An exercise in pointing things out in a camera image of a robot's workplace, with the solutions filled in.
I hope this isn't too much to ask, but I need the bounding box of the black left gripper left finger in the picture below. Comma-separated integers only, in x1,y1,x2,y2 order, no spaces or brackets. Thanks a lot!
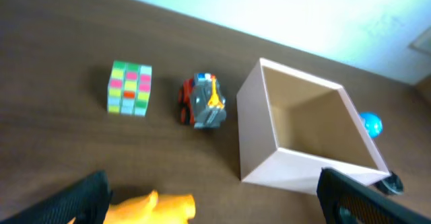
1,171,112,224

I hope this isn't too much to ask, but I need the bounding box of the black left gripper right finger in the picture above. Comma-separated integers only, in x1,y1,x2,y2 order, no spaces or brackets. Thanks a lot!
317,168,430,224

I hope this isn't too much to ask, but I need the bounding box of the orange toy hippo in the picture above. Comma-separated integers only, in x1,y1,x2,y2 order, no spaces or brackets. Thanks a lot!
102,190,196,224

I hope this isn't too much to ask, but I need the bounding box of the pastel puzzle cube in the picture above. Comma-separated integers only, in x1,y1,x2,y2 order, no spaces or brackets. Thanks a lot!
107,61,152,117

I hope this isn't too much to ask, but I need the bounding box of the grey red toy truck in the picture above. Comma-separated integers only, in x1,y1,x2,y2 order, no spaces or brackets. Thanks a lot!
178,73,227,128

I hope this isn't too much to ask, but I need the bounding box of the black round disc toy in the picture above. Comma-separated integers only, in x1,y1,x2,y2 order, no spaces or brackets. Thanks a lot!
374,172,404,196

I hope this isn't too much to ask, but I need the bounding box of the blue toy ball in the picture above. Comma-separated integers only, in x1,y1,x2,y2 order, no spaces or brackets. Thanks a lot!
360,112,383,139

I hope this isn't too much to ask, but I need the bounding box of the open white cardboard box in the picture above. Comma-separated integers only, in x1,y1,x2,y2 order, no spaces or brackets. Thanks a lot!
236,58,390,194

